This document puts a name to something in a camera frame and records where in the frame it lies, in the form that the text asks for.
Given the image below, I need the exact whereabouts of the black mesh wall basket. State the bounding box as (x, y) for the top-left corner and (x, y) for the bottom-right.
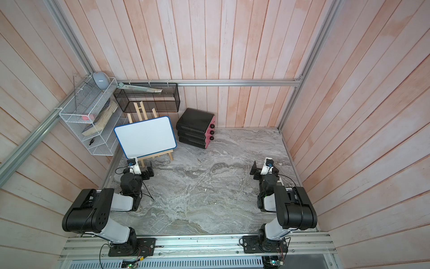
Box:
(114, 82), (180, 113)

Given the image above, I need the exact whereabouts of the pink bottom drawer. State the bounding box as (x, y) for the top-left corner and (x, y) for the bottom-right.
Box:
(205, 133), (215, 149)

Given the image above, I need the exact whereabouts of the black drawer cabinet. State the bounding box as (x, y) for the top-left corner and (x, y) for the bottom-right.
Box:
(176, 108), (215, 149)

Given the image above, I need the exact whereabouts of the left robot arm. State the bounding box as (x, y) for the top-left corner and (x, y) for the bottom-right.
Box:
(62, 166), (154, 256)

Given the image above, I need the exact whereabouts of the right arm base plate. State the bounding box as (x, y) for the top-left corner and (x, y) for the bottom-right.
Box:
(239, 235), (288, 254)

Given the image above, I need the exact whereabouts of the white board blue frame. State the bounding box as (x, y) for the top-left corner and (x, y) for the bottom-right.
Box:
(114, 117), (177, 159)

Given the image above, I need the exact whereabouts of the white wire wall shelf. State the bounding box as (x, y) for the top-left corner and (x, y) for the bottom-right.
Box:
(59, 76), (126, 156)

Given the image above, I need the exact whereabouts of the book on shelf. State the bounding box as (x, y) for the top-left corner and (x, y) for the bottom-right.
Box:
(82, 99), (118, 136)

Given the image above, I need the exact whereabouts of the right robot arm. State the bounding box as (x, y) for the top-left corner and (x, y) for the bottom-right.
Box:
(243, 158), (318, 253)

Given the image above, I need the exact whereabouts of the green white ruler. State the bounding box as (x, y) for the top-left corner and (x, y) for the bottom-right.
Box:
(117, 82), (162, 93)

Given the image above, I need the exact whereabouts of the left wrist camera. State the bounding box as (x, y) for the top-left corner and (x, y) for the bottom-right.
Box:
(127, 158), (142, 175)

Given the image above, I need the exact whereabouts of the aluminium mounting rail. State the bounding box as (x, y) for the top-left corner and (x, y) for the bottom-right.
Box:
(55, 232), (342, 269)

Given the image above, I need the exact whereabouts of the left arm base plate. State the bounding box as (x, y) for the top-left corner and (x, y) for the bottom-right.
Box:
(108, 238), (156, 257)

